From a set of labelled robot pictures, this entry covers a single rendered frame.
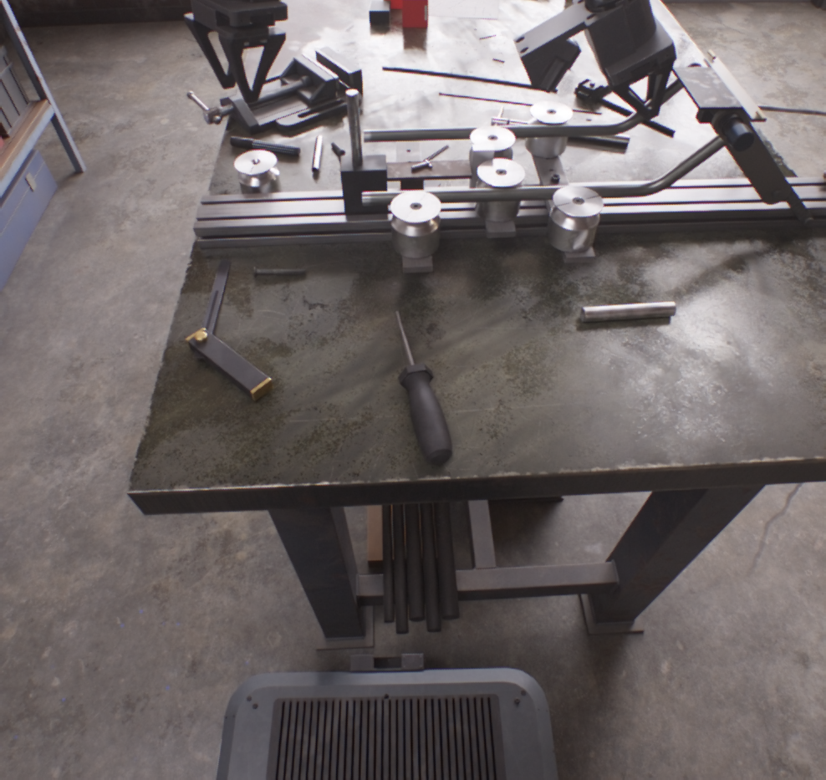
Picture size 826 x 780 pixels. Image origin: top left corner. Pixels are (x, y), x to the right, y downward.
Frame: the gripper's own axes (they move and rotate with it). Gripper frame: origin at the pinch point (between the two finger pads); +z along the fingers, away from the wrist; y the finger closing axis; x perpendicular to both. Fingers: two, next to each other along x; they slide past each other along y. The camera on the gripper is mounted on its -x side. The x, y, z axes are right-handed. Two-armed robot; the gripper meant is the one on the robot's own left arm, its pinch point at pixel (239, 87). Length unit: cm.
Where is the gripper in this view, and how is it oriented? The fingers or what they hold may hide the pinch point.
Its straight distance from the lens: 74.3
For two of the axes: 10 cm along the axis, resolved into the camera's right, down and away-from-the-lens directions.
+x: -7.2, 4.2, -5.5
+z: -1.2, 7.1, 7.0
